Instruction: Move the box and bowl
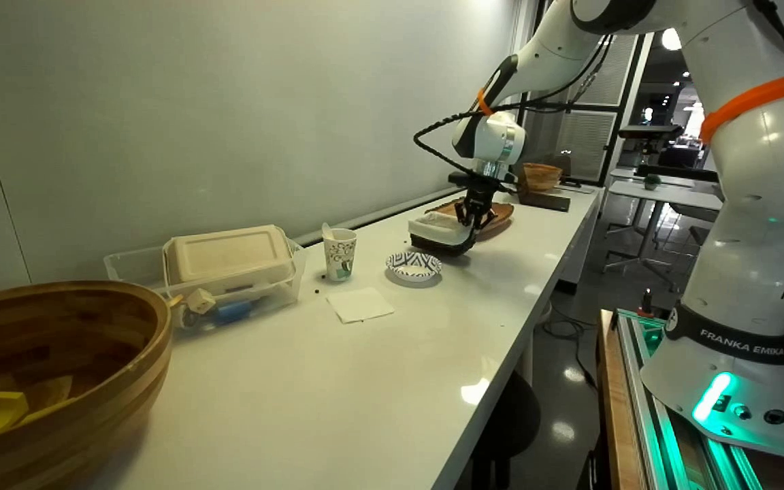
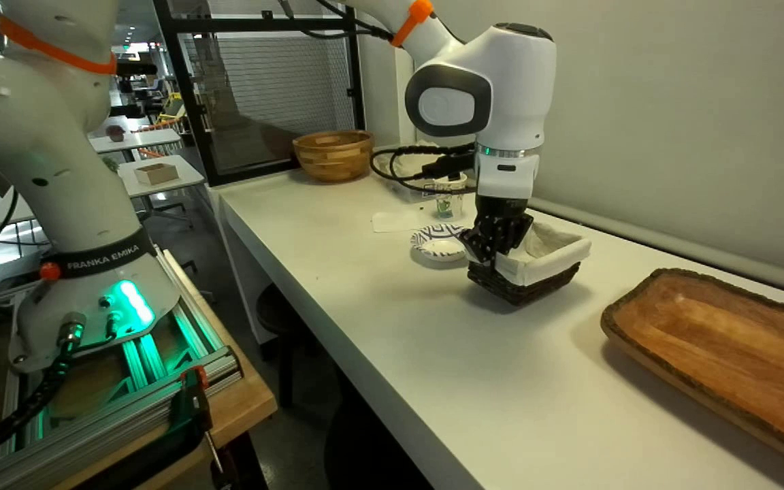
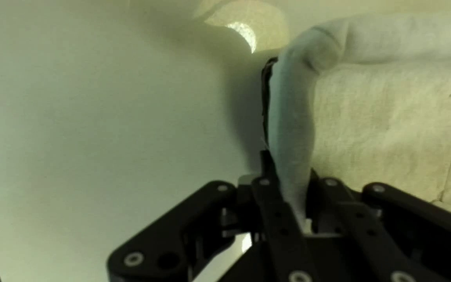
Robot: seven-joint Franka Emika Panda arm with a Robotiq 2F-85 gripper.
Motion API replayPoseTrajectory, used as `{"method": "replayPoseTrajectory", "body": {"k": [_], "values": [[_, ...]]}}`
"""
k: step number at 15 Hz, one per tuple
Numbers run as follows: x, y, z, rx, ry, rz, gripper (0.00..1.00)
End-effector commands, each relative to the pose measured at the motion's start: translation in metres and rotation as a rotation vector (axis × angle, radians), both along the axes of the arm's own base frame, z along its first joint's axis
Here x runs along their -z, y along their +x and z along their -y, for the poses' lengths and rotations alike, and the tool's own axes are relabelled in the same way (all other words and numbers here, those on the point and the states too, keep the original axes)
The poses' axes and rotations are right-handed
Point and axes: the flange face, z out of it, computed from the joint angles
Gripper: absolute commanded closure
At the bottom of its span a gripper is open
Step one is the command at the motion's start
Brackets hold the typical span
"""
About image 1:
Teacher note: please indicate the wooden base board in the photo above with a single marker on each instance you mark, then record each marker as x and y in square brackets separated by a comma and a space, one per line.
[617, 409]

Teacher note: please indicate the large wooden bowl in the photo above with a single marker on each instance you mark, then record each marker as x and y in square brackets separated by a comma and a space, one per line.
[66, 382]

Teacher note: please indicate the white square napkin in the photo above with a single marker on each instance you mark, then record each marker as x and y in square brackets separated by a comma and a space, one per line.
[360, 305]

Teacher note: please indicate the small wooden background box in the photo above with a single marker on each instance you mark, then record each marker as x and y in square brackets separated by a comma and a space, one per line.
[541, 179]

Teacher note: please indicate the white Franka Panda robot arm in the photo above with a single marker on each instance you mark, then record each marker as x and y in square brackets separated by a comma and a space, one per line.
[763, 228]

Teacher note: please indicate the white background table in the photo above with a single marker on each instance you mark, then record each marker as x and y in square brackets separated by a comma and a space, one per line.
[669, 191]

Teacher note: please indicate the black metal window frame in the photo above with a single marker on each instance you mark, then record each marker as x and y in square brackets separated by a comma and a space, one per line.
[614, 119]

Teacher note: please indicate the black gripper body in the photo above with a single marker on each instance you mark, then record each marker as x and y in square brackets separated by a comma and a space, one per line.
[477, 188]

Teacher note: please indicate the rectangular wooden tray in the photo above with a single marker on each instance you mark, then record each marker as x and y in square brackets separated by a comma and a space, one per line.
[499, 218]

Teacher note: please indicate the dark box with white liner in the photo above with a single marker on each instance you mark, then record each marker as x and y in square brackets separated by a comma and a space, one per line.
[436, 236]

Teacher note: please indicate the small patterned round dish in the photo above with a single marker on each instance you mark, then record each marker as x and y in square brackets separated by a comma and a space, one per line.
[414, 267]

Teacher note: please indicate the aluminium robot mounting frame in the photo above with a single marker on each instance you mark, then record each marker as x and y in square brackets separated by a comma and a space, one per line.
[673, 444]

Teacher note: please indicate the clear plastic container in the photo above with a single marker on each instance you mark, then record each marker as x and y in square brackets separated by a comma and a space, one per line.
[274, 289]

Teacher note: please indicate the small clear glass cup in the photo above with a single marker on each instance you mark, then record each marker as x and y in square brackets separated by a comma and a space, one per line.
[338, 255]

